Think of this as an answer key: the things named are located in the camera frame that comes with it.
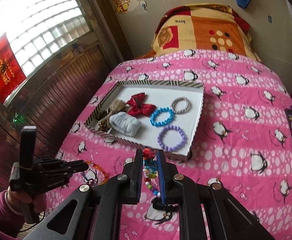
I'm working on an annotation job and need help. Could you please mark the orange floral blanket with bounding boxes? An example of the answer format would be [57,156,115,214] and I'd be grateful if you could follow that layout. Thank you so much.
[138,4,261,62]

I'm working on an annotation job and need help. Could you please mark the white wrist bangle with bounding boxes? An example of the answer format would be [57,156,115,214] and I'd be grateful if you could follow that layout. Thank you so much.
[5,190,24,216]

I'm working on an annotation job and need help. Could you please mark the colourful bead bracelet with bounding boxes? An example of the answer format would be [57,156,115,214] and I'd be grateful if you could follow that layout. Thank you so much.
[142,149,162,198]

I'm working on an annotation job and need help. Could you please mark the purple bead bracelet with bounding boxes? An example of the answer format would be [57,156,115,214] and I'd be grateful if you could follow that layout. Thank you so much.
[157,125,187,152]

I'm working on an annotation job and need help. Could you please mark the light blue fluffy scrunchie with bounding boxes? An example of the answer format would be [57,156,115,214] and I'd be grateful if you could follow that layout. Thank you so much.
[109,112,141,137]

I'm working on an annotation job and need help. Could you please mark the pink penguin blanket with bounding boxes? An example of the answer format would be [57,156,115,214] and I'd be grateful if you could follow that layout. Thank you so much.
[45,49,292,240]

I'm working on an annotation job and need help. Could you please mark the orange bead bracelet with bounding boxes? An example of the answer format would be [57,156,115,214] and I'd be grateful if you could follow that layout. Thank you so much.
[85,159,110,187]

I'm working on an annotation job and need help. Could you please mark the gold crown wall sticker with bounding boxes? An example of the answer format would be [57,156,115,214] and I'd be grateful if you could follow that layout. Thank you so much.
[112,0,134,14]

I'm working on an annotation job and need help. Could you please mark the grey white woven bracelet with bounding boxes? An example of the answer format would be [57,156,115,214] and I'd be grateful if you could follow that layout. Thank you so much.
[170,97,190,115]

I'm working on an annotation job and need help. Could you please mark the brown bow hair tie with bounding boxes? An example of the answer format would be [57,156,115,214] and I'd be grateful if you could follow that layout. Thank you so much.
[97,99,129,133]

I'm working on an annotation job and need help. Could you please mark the red window banner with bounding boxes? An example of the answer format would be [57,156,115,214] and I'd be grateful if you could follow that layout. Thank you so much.
[0,32,28,104]

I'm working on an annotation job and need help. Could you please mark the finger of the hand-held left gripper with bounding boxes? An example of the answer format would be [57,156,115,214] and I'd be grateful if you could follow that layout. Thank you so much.
[45,167,86,180]
[37,158,89,168]

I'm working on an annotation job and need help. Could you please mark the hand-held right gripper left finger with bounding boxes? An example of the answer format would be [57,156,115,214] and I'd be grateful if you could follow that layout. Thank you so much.
[32,149,144,240]

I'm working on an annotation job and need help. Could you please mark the black hair tie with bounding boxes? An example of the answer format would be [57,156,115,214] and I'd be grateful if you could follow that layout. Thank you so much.
[151,197,179,212]

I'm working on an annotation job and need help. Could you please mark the glass block window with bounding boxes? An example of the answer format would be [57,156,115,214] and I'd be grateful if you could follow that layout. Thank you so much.
[0,0,93,83]

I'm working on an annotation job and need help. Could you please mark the black cable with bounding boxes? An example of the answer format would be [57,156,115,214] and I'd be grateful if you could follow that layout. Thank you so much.
[18,211,46,233]

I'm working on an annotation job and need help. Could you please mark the red velvet bow hair clip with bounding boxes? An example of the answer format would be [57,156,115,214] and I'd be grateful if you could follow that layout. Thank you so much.
[126,93,156,117]

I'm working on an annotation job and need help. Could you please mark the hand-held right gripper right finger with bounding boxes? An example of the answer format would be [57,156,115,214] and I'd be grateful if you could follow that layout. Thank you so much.
[157,149,276,240]

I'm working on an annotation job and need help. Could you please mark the striped cardboard box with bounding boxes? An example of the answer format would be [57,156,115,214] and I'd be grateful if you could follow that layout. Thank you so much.
[83,80,204,162]

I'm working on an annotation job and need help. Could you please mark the person's left hand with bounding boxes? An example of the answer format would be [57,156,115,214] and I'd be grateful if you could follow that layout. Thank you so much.
[7,187,48,214]

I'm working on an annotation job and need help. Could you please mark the blue bead bracelet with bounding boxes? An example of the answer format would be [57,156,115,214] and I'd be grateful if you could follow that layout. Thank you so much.
[150,107,175,127]

